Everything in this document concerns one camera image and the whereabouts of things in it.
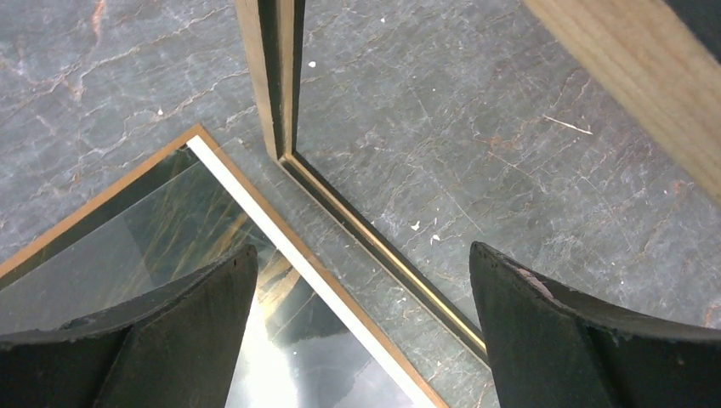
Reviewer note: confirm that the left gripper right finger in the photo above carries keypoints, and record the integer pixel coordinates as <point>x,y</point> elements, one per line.
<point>550,345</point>

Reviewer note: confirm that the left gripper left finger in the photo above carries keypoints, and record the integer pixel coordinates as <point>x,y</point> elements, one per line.
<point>175,346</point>

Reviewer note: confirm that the clear plastic sheet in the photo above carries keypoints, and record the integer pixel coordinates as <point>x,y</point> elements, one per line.
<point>419,354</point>

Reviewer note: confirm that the brown frame backing board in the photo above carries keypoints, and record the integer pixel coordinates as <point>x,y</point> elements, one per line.
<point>174,213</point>

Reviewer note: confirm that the black wooden picture frame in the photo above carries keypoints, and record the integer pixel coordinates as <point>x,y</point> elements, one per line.
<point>272,34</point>

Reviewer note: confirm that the glossy photo print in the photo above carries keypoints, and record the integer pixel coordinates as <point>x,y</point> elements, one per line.
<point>181,287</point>

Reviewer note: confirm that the wooden clothes rack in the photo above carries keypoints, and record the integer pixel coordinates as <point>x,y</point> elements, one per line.
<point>661,61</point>

